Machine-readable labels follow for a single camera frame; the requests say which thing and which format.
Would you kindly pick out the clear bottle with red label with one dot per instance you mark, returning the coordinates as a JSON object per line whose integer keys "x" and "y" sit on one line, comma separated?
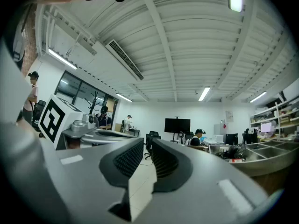
{"x": 236, "y": 160}

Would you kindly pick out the black coat rack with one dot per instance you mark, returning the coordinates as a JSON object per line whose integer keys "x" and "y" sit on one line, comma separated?
{"x": 91, "y": 104}

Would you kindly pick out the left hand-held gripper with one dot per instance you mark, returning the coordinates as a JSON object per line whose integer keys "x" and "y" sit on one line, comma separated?
{"x": 52, "y": 122}

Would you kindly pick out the black plastic bag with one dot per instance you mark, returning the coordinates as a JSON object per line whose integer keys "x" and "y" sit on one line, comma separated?
{"x": 233, "y": 149}

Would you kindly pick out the person's black shirt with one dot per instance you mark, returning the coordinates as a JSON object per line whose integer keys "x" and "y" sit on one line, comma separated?
{"x": 11, "y": 20}

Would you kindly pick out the black television on stand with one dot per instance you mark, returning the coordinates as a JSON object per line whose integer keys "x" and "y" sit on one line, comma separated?
{"x": 177, "y": 125}

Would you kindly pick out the dark framed window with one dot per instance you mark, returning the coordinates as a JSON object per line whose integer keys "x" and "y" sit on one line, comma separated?
{"x": 70, "y": 85}

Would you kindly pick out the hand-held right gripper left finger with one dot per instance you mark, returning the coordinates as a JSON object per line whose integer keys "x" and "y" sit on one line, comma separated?
{"x": 81, "y": 183}

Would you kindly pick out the ceiling air vent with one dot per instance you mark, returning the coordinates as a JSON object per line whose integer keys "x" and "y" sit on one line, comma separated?
{"x": 125, "y": 59}

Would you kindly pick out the pale pink lit monitor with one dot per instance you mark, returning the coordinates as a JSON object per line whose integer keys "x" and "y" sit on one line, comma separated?
{"x": 266, "y": 127}

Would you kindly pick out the white refrigerator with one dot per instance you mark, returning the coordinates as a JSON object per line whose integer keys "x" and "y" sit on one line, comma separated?
{"x": 219, "y": 128}

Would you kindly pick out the white wall poster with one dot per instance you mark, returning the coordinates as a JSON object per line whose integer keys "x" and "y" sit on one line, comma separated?
{"x": 229, "y": 116}

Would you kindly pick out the brown cart bag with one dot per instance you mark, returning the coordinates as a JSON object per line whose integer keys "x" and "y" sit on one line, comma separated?
{"x": 268, "y": 183}

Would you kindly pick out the white storage shelf unit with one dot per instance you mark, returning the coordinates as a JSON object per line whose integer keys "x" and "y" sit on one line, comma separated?
{"x": 276, "y": 115}

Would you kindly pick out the stainless steel cart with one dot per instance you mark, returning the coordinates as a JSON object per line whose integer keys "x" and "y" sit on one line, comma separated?
{"x": 268, "y": 151}

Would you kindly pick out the black cabinet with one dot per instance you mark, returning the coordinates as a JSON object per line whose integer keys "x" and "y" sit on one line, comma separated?
{"x": 231, "y": 139}

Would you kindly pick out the grey chest harness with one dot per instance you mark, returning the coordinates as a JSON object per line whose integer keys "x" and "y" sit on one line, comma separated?
{"x": 18, "y": 48}

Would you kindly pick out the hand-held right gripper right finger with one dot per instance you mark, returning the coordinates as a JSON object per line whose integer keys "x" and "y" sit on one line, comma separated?
{"x": 198, "y": 195}

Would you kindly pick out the black office chair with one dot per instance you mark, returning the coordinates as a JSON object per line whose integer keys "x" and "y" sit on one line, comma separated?
{"x": 38, "y": 112}
{"x": 149, "y": 139}
{"x": 250, "y": 136}

